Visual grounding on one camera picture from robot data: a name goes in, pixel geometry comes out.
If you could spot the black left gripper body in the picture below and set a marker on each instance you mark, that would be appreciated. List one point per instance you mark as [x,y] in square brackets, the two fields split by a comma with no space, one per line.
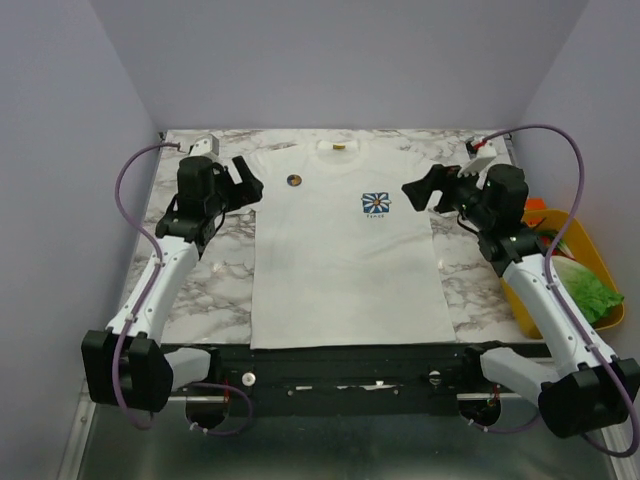
[230,195]

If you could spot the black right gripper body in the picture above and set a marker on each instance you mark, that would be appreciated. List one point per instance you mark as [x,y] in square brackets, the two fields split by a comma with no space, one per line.
[445,189]

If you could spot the round blue orange brooch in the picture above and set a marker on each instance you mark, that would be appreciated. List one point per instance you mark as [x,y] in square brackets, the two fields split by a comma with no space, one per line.
[294,180]

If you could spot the white t-shirt with flower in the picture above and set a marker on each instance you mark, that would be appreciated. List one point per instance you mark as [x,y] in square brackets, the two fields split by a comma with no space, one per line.
[343,259]

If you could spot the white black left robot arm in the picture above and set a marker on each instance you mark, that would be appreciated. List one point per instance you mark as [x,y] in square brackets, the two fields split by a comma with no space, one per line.
[124,363]

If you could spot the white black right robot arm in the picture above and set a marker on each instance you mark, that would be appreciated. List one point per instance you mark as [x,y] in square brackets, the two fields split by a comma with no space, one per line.
[588,387]

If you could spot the orange cardboard box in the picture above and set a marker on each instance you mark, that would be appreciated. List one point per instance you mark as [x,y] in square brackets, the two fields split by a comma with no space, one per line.
[535,204]

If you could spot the green onion toy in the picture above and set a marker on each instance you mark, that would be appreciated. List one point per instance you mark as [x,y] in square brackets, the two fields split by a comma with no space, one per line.
[555,237]

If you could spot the yellow plastic bin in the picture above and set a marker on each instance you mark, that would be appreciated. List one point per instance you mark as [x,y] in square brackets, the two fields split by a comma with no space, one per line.
[585,253]

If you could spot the white cabbage toy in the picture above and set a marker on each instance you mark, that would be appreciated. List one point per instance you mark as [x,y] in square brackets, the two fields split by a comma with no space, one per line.
[569,272]

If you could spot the green lettuce toy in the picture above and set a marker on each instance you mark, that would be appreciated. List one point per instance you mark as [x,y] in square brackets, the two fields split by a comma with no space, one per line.
[594,299]

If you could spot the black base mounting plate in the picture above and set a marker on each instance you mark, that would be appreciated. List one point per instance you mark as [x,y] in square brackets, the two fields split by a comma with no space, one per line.
[341,381]

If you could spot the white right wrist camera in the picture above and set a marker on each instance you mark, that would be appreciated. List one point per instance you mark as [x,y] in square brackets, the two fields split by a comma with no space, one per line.
[481,153]

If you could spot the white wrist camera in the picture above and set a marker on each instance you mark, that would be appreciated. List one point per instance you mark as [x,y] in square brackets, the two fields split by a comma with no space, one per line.
[481,153]
[206,146]

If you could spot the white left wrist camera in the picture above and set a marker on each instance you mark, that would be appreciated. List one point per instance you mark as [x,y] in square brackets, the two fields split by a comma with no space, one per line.
[206,146]

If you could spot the aluminium frame rail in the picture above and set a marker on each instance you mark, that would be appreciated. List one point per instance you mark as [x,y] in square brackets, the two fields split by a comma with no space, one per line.
[77,441]

